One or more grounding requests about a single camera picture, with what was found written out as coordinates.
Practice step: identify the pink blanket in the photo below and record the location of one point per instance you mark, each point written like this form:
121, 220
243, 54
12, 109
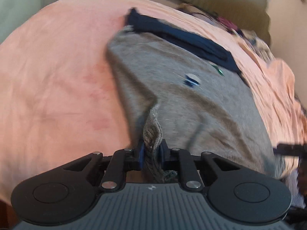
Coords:
52, 81

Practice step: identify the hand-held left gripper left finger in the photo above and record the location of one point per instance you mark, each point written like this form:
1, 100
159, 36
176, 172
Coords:
142, 155

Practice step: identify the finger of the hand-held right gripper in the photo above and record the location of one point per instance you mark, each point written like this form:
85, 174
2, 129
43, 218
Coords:
289, 149

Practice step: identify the navy blue garment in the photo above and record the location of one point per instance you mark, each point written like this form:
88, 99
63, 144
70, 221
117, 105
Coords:
182, 37

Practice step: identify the grey knit sweater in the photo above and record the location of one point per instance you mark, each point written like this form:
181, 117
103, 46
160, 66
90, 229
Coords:
191, 105

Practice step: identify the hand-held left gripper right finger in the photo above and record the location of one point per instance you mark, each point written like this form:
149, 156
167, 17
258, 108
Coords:
163, 154

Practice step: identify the pile of mixed clothes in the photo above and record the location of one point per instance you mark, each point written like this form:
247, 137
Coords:
242, 32

